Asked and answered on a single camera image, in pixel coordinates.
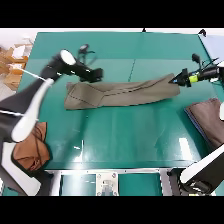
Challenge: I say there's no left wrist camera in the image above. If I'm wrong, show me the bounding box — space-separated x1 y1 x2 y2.
78 43 91 56

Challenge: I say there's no olive grey garment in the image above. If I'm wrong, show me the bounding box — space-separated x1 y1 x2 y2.
63 72 181 111

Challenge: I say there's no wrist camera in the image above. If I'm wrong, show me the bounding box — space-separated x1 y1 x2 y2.
78 43 91 56
191 52 202 65

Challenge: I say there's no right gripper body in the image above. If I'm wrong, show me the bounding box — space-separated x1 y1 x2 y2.
179 67 192 88

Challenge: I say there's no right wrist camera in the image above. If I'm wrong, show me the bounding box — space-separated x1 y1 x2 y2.
191 52 202 65

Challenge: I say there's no silver frame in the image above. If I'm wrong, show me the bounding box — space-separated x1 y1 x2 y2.
43 166 224 197

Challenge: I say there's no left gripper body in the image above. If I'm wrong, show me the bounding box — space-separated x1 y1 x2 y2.
86 67 105 83

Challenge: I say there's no orange brown garment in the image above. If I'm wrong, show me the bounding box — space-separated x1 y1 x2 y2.
12 121 53 173

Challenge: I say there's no black cable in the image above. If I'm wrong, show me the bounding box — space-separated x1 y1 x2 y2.
77 49 98 68

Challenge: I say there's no heap of cardboard boxes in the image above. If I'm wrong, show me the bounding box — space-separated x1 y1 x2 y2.
0 42 34 92

